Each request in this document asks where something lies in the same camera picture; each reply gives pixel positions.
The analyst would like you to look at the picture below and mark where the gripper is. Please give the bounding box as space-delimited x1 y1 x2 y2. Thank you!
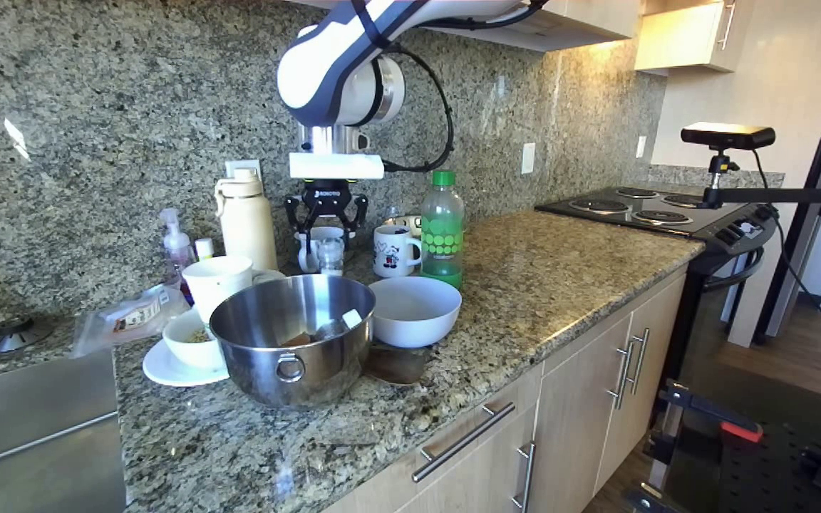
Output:
284 179 370 242

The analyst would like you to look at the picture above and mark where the metal sink stopper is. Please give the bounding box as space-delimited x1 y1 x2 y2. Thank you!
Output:
0 316 56 355

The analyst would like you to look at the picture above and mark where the black electric stove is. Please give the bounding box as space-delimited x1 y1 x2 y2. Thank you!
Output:
534 185 780 457

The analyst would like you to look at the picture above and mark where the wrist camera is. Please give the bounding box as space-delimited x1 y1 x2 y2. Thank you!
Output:
289 152 386 180

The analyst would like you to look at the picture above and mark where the white creamer jug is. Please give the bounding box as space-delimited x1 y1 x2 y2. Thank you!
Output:
294 226 346 275

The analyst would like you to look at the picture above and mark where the wall cabinet handle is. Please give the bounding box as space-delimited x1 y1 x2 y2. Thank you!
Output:
716 0 738 52

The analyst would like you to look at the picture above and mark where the drawer handle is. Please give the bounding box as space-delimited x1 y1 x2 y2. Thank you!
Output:
411 402 517 485

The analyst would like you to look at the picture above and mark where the black cable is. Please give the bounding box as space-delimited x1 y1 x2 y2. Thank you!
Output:
751 148 821 361

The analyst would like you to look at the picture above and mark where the large white mug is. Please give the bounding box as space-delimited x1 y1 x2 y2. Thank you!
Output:
182 255 287 326

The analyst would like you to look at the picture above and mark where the small clear bottle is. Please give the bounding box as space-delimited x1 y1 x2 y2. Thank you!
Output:
282 308 363 348

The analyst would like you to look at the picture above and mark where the oven door handle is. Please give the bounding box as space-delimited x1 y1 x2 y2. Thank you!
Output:
701 246 767 293

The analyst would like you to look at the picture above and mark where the clear plastic bag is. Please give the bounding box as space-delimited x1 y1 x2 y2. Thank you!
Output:
70 284 191 358

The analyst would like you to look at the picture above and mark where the small glass jar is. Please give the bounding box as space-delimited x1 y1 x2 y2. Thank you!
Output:
317 237 346 277

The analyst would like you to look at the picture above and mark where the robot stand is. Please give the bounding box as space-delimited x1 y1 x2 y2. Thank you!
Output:
623 380 821 513

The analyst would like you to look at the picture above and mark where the wall cabinet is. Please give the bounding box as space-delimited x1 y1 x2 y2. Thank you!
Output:
634 0 757 76

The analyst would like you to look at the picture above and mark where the green soda bottle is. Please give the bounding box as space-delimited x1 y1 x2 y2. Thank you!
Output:
420 170 466 290

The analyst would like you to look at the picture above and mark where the white mug with cartoon print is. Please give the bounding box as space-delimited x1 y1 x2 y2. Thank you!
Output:
373 224 423 279

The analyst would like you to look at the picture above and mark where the clear pump soap bottle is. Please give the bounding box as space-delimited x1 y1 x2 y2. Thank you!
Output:
159 207 197 306

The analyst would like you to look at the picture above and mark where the cabinet door handle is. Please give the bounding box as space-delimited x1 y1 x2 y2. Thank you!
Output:
510 441 537 513
606 343 633 412
627 327 651 398

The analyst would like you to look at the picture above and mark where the camera on mount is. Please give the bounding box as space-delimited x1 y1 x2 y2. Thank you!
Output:
680 121 821 223

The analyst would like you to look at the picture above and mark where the wooden drawer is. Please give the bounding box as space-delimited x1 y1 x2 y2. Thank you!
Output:
321 363 544 513

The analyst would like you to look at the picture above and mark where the small white bowl with food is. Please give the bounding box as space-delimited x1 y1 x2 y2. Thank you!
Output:
162 308 227 371

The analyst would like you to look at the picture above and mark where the large steel mixing bowl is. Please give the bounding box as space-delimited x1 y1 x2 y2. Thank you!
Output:
209 274 376 409

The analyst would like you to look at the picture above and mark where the white ceramic bowl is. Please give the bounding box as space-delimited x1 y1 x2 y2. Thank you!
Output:
368 276 463 349

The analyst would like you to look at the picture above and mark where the steel sink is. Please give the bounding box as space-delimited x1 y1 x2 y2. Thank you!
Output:
0 348 128 513

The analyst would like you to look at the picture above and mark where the cream insulated flask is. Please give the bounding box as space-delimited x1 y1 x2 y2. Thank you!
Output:
214 168 279 272

